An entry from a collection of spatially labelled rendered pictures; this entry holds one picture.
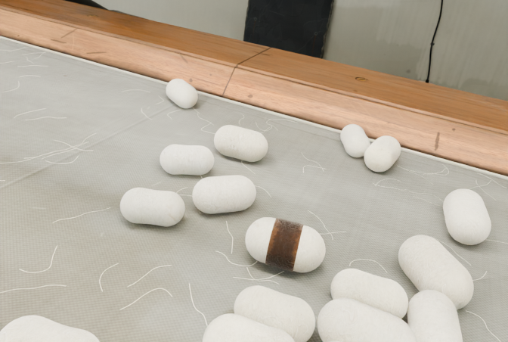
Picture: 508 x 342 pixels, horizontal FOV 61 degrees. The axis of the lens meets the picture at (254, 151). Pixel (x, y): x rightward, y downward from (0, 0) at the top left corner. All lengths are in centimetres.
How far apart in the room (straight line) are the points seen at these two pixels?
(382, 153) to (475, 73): 203
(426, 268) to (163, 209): 12
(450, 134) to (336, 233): 16
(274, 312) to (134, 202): 9
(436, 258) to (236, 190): 10
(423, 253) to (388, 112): 18
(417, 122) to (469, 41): 192
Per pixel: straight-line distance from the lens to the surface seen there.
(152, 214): 22
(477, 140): 37
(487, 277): 25
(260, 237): 20
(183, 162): 26
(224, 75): 40
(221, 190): 23
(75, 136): 32
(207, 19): 256
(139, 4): 279
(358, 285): 19
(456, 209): 26
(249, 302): 17
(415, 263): 21
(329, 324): 17
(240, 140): 28
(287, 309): 17
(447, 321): 19
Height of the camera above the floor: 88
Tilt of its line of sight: 28 degrees down
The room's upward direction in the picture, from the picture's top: 8 degrees clockwise
